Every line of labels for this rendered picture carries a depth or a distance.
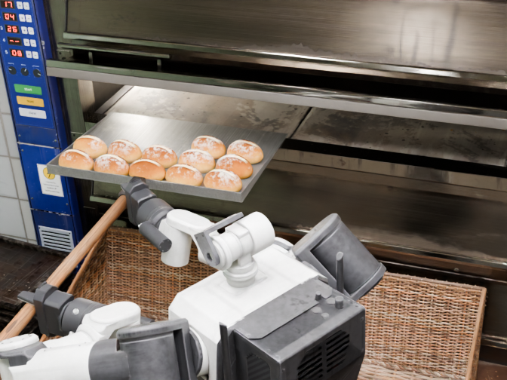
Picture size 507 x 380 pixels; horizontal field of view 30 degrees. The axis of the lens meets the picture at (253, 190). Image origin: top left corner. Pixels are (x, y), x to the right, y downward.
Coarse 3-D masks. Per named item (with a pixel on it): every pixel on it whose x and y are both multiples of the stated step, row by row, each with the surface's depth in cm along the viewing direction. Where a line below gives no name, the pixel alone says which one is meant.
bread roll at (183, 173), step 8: (176, 168) 238; (184, 168) 237; (192, 168) 238; (168, 176) 239; (176, 176) 237; (184, 176) 237; (192, 176) 237; (200, 176) 238; (192, 184) 237; (200, 184) 239
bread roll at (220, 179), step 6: (210, 174) 235; (216, 174) 234; (222, 174) 234; (228, 174) 234; (234, 174) 235; (204, 180) 237; (210, 180) 235; (216, 180) 234; (222, 180) 234; (228, 180) 233; (234, 180) 234; (240, 180) 235; (210, 186) 235; (216, 186) 234; (222, 186) 234; (228, 186) 234; (234, 186) 234; (240, 186) 235
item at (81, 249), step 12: (120, 204) 229; (108, 216) 225; (96, 228) 220; (108, 228) 224; (84, 240) 217; (96, 240) 219; (72, 252) 213; (84, 252) 214; (60, 264) 210; (72, 264) 210; (60, 276) 206; (24, 312) 195; (12, 324) 192; (24, 324) 194; (0, 336) 189; (12, 336) 191
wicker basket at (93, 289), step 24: (144, 240) 283; (192, 240) 278; (96, 264) 283; (120, 264) 288; (192, 264) 280; (72, 288) 271; (96, 288) 285; (144, 288) 288; (168, 288) 285; (168, 312) 288
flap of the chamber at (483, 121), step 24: (48, 72) 251; (72, 72) 248; (96, 72) 246; (192, 72) 246; (216, 72) 246; (240, 72) 246; (264, 72) 247; (288, 72) 247; (240, 96) 233; (264, 96) 231; (288, 96) 229; (408, 96) 228; (432, 96) 228; (456, 96) 228; (480, 96) 228; (504, 96) 229; (432, 120) 218; (456, 120) 216; (480, 120) 214; (504, 120) 212
